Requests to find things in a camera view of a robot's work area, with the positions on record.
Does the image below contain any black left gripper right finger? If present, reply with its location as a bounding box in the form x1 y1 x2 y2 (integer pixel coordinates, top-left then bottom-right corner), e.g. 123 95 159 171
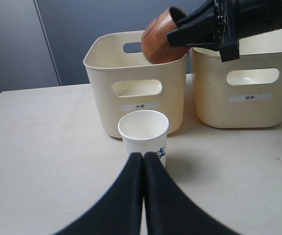
143 152 238 235

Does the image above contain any brown wooden cup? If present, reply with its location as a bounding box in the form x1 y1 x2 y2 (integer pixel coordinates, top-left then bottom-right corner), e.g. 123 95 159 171
141 6 190 64

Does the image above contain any middle cream plastic bin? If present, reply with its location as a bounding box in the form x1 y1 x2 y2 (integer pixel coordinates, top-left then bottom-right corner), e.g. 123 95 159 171
191 34 282 128

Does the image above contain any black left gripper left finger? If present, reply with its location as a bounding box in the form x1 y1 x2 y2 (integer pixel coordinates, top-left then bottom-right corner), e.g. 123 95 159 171
56 153 143 235

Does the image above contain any white paper cup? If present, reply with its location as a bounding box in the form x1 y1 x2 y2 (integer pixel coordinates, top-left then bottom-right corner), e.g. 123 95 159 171
117 110 169 166

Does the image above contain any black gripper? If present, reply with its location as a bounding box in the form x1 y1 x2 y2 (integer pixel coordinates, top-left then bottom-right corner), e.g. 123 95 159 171
167 0 239 62

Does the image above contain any left cream plastic bin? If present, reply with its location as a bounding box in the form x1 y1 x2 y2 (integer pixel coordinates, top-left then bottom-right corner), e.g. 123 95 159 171
83 30 188 138

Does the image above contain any cream plastic bin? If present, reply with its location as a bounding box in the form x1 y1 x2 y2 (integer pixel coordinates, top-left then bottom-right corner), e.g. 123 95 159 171
83 30 188 138
191 34 282 128

